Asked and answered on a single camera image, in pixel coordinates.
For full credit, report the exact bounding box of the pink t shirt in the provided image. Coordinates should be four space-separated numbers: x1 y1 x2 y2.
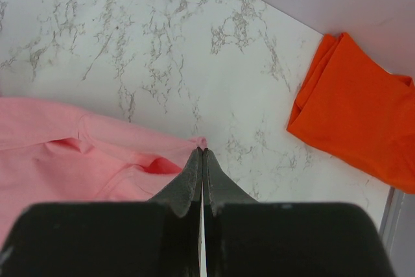
1 97 207 238

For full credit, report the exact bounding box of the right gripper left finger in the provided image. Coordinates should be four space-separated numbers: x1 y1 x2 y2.
148 147 203 218

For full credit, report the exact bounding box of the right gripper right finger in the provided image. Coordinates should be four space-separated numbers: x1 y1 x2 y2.
202 149 257 217

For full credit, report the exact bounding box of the folded orange t shirt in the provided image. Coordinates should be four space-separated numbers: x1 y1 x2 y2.
287 33 414 194

